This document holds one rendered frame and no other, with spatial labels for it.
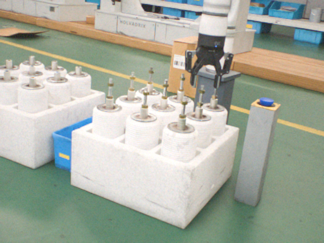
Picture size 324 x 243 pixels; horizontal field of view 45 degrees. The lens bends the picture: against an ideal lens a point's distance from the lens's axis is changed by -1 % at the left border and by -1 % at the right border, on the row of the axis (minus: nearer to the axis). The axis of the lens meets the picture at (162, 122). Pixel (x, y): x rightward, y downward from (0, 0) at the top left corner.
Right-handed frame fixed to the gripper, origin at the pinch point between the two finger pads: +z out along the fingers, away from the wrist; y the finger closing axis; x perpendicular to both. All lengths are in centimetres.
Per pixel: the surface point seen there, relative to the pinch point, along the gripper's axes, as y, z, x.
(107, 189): -26.8, 32.1, -2.2
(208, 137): 1.7, 15.2, -3.9
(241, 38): 112, 16, 204
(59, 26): -33, 33, 326
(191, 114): -2.1, 10.2, 2.0
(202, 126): -0.9, 11.5, -4.5
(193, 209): -4.6, 31.7, -15.7
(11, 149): -55, 31, 25
